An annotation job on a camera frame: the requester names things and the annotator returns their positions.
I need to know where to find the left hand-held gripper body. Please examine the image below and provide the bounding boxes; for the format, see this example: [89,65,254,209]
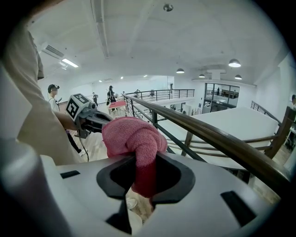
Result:
[66,93,97,139]

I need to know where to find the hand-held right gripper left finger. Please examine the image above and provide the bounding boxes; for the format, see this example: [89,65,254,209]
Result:
[40,154,136,237]

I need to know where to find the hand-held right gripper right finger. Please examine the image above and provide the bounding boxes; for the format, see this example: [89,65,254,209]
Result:
[138,152,276,237]

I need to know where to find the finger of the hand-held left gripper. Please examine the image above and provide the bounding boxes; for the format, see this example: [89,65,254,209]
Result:
[86,125,104,135]
[89,111,114,124]

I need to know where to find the red cloth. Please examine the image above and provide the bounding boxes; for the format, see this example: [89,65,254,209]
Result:
[101,116,168,199]

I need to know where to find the dark wooden railing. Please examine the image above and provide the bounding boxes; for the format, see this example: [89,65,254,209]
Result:
[122,94,292,200]

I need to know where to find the person's left forearm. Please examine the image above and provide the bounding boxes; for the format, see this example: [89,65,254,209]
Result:
[52,111,79,131]

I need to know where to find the red table with white legs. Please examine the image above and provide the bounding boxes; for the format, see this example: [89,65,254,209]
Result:
[108,100,128,116]

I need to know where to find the person's olive shirt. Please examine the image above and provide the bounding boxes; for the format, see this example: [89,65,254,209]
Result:
[4,23,84,165]

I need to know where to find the flat ceiling light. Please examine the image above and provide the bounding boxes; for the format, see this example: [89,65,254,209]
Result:
[61,58,79,68]

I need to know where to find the person's left shoe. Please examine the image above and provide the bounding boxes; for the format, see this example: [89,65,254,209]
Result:
[126,198,138,210]

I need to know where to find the person's beige trousers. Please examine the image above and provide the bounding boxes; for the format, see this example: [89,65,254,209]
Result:
[128,212,144,234]

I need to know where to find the ceiling air vent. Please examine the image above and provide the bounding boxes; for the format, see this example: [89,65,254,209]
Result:
[43,45,65,58]

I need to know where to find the curved black metal balcony fence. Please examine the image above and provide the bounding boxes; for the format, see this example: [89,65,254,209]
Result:
[124,89,196,103]

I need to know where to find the black framed glass partition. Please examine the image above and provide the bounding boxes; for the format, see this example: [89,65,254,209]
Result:
[203,82,240,114]

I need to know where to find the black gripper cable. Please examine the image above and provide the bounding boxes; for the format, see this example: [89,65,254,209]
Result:
[80,136,90,162]

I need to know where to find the black metal wall fence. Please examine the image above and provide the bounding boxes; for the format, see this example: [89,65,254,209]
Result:
[251,100,283,126]

